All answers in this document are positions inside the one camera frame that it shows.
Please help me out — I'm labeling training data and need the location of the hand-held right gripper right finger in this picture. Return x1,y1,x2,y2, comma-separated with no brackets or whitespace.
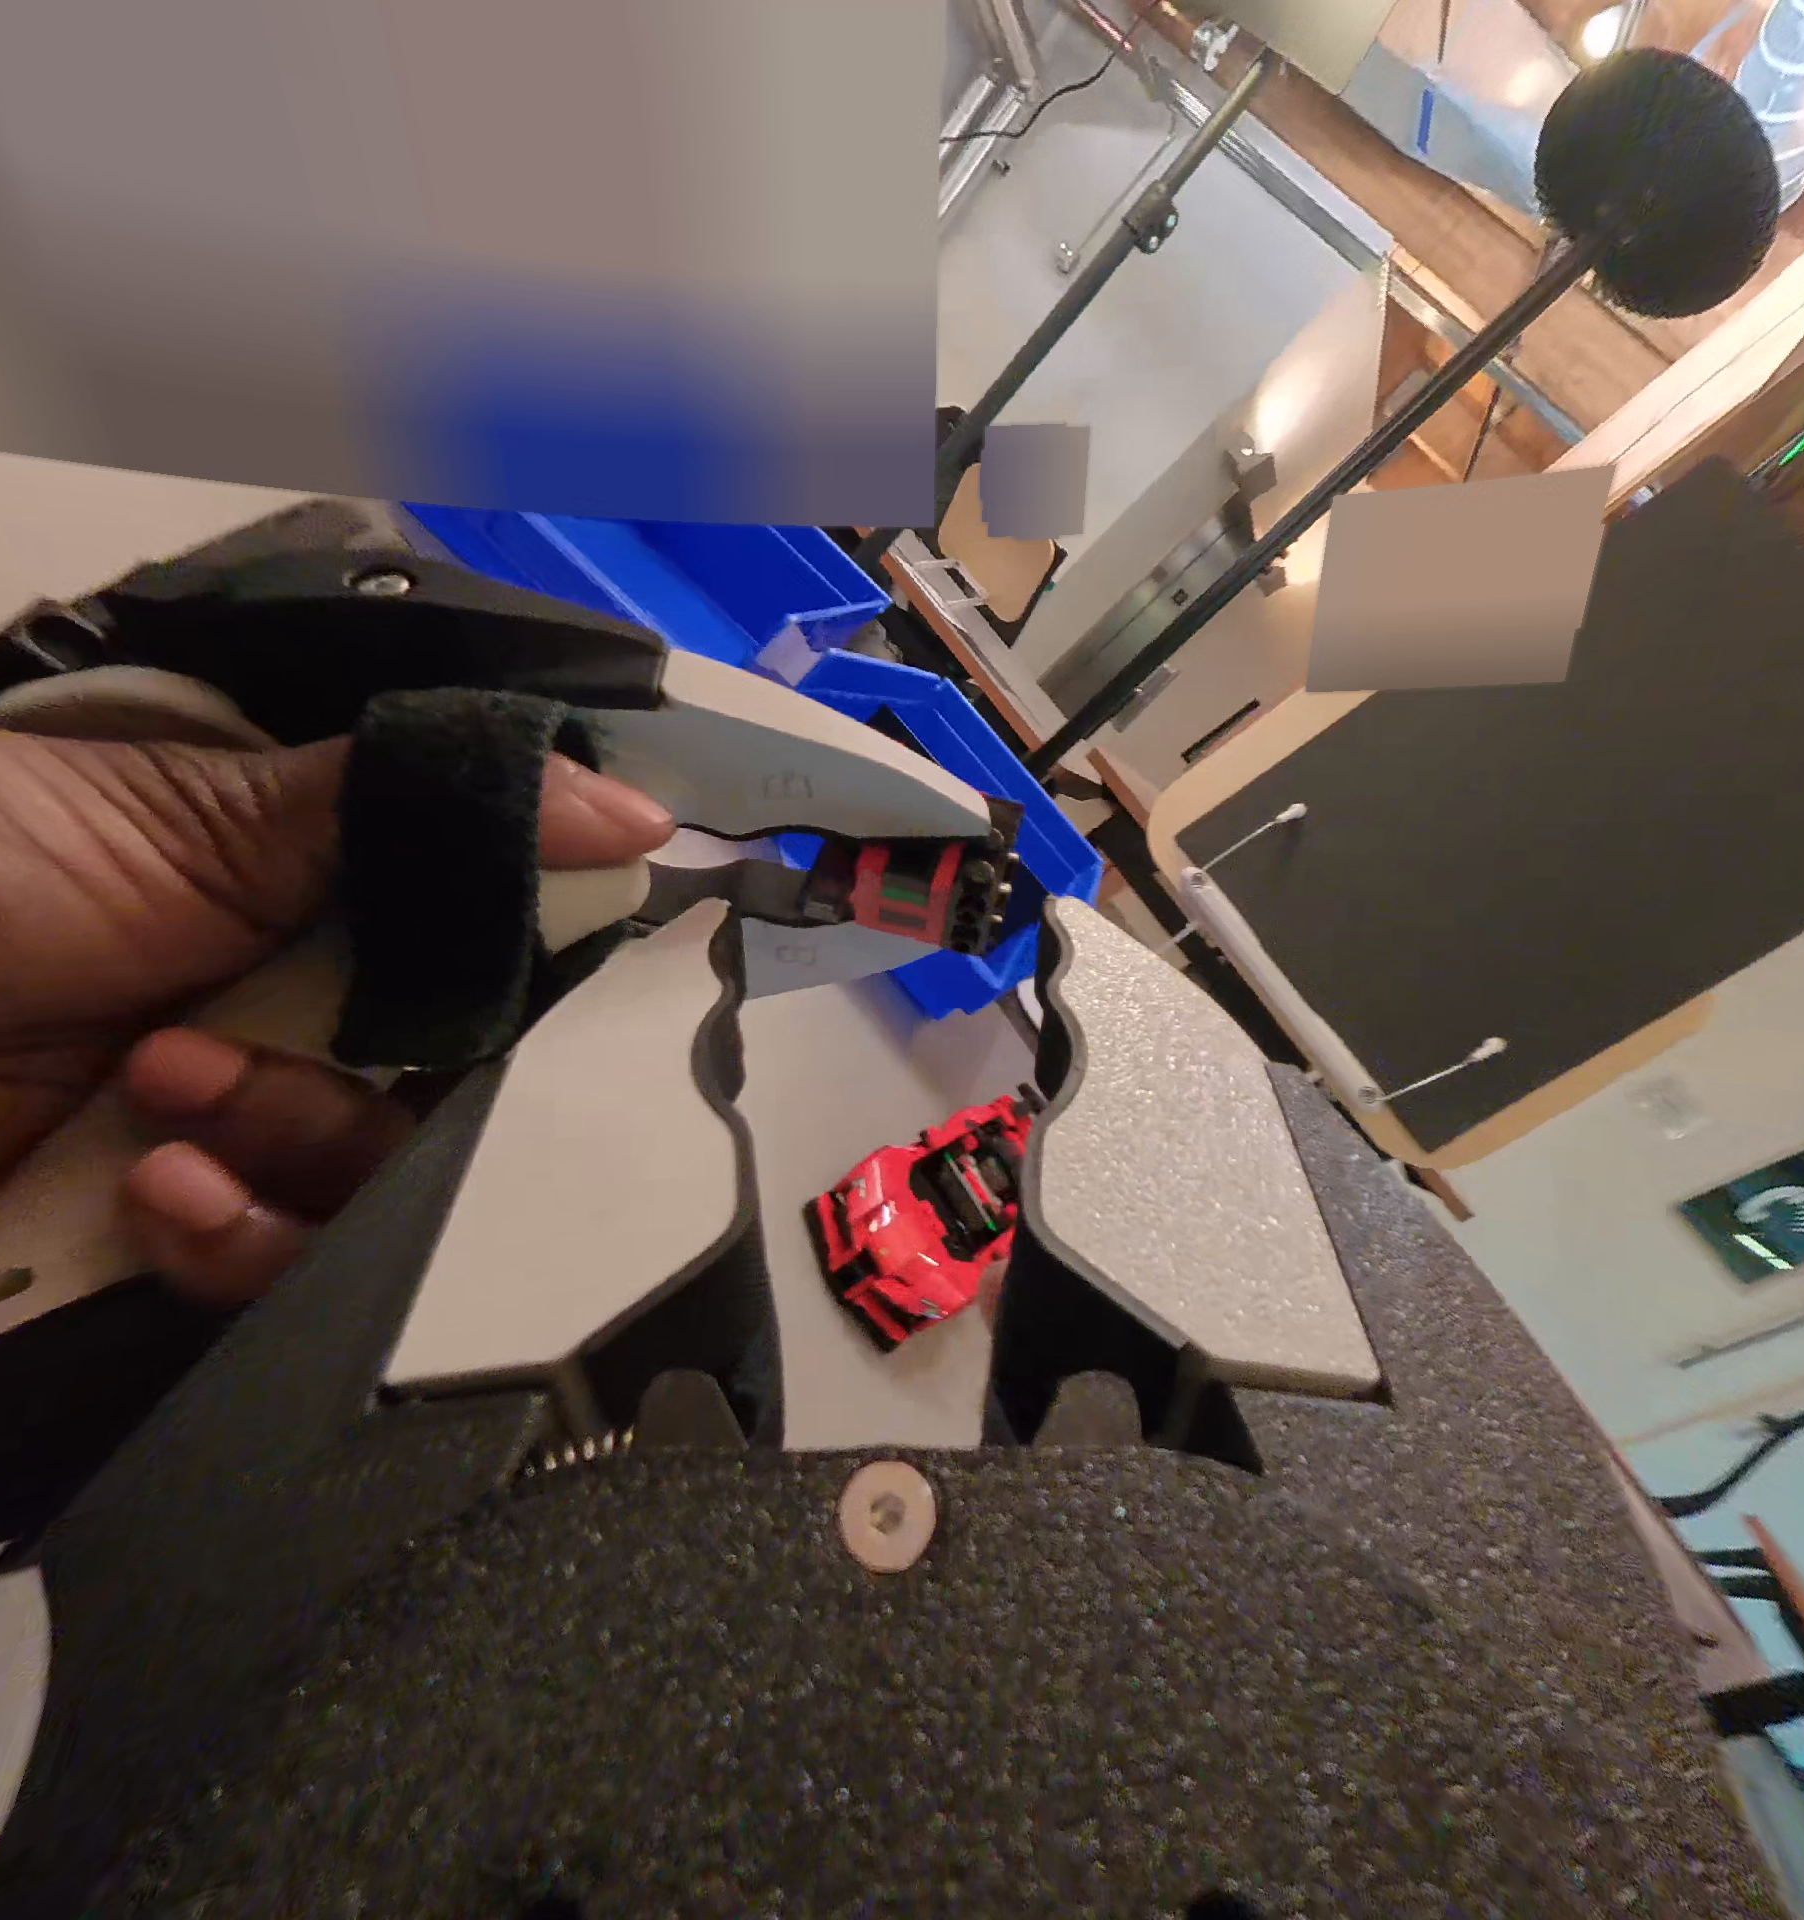
1015,893,1386,1404

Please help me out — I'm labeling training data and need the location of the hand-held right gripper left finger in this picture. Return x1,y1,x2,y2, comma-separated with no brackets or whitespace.
380,899,760,1442

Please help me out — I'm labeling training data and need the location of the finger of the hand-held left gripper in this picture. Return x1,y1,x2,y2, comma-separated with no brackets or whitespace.
645,839,907,1002
572,645,1027,851

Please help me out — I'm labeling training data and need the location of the small red black lego subassembly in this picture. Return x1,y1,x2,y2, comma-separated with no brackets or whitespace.
800,830,1027,964

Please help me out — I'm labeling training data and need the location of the red lego sports car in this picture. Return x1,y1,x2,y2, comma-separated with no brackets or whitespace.
800,1091,1052,1355

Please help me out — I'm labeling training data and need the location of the person's left hand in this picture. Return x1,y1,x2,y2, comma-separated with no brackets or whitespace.
0,723,682,1307

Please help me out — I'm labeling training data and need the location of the blue plastic storage bin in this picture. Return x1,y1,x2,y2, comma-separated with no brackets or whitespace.
397,504,891,677
759,645,1110,1025

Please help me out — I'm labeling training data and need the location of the tan wooden chair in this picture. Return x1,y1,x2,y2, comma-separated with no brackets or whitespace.
936,466,1066,641

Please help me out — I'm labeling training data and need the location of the white metal pin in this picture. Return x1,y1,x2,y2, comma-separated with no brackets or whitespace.
1184,802,1311,890
1356,1036,1511,1109

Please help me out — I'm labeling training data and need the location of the black-topped wooden table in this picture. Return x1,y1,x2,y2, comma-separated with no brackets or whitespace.
1146,453,1804,1174

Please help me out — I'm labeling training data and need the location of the black tripod stand pole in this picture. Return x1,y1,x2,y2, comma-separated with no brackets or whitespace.
932,46,1286,483

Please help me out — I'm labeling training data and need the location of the black fuzzy ball on pole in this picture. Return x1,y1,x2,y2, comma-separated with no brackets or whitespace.
1029,46,1786,782

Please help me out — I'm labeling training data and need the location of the dark green wall sign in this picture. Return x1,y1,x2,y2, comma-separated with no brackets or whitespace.
1680,1129,1804,1287

